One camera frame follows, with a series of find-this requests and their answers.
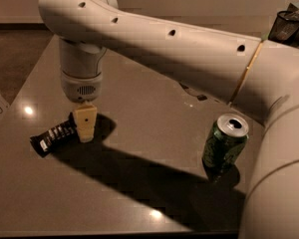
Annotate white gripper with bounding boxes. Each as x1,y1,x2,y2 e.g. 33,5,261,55
61,72,103,143

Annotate black rxbar chocolate bar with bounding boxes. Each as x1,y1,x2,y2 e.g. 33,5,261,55
30,114,77,157

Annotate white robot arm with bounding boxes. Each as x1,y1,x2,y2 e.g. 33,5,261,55
39,0,299,239

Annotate green soda can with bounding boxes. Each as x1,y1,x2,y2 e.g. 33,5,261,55
202,114,249,172

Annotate black mesh pen cup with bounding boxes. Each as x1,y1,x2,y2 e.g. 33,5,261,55
268,3,299,47

